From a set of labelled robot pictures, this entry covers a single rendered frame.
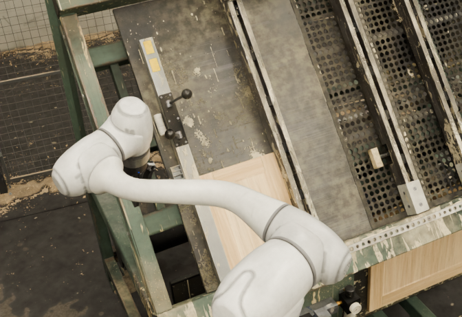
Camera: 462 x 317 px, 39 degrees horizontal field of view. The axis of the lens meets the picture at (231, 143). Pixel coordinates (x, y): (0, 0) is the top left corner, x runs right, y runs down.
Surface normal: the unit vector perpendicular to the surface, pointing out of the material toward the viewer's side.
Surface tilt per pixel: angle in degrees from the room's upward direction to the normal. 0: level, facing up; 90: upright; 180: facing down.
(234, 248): 51
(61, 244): 0
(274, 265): 18
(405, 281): 90
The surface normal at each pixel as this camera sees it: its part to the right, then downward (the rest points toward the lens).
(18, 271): -0.08, -0.84
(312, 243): 0.31, -0.65
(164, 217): 0.26, -0.18
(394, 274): 0.41, 0.45
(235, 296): -0.24, -0.54
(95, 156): 0.04, -0.61
